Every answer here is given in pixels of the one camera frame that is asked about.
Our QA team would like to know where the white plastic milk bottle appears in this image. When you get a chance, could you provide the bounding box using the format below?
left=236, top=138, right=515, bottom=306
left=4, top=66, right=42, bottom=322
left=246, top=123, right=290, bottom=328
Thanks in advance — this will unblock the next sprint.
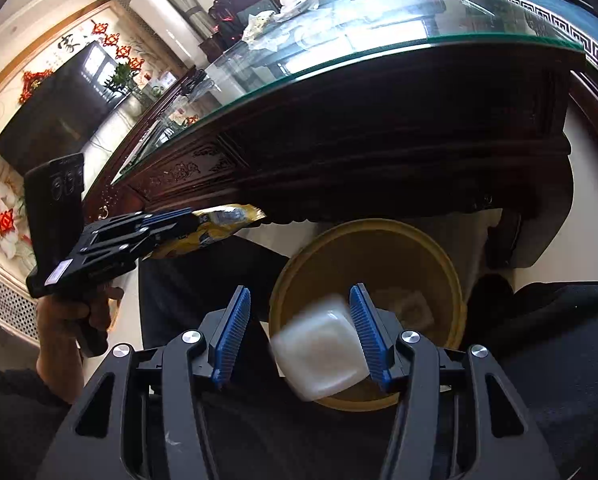
left=271, top=295, right=369, bottom=401

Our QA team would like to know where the gold snack wrapper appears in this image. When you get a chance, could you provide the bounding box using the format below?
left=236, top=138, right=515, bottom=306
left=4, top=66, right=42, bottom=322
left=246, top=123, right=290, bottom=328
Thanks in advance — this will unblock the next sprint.
left=150, top=204, right=267, bottom=259

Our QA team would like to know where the left forearm dark sleeve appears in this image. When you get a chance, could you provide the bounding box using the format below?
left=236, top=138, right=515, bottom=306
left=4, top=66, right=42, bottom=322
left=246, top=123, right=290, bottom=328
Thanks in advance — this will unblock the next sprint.
left=0, top=368, right=71, bottom=479

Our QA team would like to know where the yellow trash bin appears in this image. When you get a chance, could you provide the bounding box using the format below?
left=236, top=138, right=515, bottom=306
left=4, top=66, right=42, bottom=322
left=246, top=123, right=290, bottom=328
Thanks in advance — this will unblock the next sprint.
left=269, top=219, right=466, bottom=412

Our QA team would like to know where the person's left hand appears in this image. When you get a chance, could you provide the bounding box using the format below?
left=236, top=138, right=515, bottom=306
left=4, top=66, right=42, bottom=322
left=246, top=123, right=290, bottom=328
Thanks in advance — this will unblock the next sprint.
left=36, top=285, right=124, bottom=404

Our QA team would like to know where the black phone on gripper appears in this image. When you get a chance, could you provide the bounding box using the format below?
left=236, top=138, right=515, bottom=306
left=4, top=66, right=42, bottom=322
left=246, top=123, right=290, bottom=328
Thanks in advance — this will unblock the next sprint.
left=24, top=153, right=84, bottom=282

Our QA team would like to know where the black flat television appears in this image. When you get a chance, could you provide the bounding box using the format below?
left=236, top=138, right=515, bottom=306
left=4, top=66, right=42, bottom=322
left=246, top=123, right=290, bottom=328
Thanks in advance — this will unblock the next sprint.
left=0, top=41, right=124, bottom=176

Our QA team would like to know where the wooden tv cabinet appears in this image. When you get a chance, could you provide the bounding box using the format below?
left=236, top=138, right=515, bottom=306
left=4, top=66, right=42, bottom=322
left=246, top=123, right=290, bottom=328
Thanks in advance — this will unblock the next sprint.
left=80, top=66, right=206, bottom=221

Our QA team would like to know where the green plant in vase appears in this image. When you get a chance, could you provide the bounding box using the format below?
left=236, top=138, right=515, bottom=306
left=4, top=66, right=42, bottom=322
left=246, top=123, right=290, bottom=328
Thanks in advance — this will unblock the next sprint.
left=104, top=63, right=138, bottom=102

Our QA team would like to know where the red chinese knot ornament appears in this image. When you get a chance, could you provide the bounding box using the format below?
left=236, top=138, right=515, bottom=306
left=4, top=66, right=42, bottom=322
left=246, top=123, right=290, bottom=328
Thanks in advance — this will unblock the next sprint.
left=19, top=70, right=54, bottom=104

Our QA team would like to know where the white standing air conditioner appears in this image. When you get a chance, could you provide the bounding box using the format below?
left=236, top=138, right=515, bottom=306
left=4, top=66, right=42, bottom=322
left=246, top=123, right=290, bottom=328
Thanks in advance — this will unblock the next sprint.
left=130, top=0, right=209, bottom=68

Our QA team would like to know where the blue sofa seat cushion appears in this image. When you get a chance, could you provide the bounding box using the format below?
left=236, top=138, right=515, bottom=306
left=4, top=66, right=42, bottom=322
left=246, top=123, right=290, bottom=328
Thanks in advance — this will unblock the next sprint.
left=505, top=0, right=598, bottom=71

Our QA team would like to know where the red chinese knot string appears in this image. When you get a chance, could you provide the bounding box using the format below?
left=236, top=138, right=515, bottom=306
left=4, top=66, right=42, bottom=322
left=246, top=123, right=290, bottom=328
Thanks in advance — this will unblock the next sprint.
left=89, top=18, right=146, bottom=74

